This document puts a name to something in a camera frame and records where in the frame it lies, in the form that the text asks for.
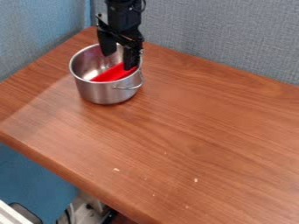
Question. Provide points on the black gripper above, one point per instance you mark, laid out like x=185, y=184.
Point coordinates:
x=121, y=30

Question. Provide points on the stainless steel pot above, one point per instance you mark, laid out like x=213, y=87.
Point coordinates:
x=87, y=64

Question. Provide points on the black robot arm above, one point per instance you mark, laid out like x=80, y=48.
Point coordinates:
x=123, y=2

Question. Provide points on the grey device bottom left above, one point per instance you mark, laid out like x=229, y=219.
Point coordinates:
x=15, y=214

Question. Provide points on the red plastic block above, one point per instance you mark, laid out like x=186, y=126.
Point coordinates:
x=114, y=74

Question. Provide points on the white box under table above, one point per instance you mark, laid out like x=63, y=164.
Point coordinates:
x=87, y=210

